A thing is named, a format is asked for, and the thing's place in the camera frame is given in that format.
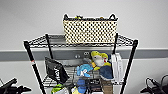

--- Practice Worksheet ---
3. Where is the long grey wall band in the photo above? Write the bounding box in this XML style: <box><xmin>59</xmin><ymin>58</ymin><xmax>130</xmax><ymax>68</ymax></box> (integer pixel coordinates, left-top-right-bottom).
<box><xmin>0</xmin><ymin>48</ymin><xmax>168</xmax><ymax>62</ymax></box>

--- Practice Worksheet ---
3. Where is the small brown cardboard box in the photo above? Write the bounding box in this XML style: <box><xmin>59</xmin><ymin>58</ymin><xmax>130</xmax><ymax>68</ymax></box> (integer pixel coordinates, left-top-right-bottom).
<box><xmin>101</xmin><ymin>79</ymin><xmax>115</xmax><ymax>94</ymax></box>

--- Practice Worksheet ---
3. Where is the black box with print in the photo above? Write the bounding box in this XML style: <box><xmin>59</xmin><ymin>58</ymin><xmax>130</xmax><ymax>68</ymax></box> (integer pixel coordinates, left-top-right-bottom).
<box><xmin>87</xmin><ymin>78</ymin><xmax>103</xmax><ymax>93</ymax></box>

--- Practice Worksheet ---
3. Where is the yellow white blue plush toy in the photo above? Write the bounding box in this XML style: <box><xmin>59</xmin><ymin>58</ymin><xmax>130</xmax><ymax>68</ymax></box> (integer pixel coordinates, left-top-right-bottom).
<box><xmin>89</xmin><ymin>50</ymin><xmax>115</xmax><ymax>81</ymax></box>

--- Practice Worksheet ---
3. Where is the yellow plush piece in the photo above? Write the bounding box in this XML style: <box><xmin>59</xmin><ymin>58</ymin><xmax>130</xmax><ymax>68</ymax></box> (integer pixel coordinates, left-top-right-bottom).
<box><xmin>74</xmin><ymin>14</ymin><xmax>84</xmax><ymax>19</ymax></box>

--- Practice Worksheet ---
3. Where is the white paper bag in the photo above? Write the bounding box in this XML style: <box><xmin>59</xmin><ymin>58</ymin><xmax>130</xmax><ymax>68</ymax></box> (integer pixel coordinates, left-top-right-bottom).
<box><xmin>110</xmin><ymin>53</ymin><xmax>125</xmax><ymax>85</ymax></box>

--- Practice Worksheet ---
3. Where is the black bag with grey print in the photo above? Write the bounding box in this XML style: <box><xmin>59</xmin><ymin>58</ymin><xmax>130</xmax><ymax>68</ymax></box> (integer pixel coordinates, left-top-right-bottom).
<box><xmin>44</xmin><ymin>56</ymin><xmax>71</xmax><ymax>85</ymax></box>

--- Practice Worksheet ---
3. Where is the black wire shelf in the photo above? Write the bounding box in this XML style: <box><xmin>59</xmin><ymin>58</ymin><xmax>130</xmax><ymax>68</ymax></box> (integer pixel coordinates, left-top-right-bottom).
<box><xmin>22</xmin><ymin>32</ymin><xmax>140</xmax><ymax>94</ymax></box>

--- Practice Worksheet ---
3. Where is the yellow plush with blue cap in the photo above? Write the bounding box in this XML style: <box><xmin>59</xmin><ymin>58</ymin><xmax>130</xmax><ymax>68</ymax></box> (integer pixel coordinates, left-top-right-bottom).
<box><xmin>71</xmin><ymin>78</ymin><xmax>88</xmax><ymax>94</ymax></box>

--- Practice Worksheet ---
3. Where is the white printed box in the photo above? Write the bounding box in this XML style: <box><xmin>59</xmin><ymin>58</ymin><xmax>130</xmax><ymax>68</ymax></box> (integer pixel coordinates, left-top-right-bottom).
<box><xmin>50</xmin><ymin>83</ymin><xmax>65</xmax><ymax>94</ymax></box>

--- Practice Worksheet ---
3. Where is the pale basket with dark spots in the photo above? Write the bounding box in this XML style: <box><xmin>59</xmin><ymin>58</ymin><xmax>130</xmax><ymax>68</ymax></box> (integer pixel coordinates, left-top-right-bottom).
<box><xmin>61</xmin><ymin>13</ymin><xmax>120</xmax><ymax>45</ymax></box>

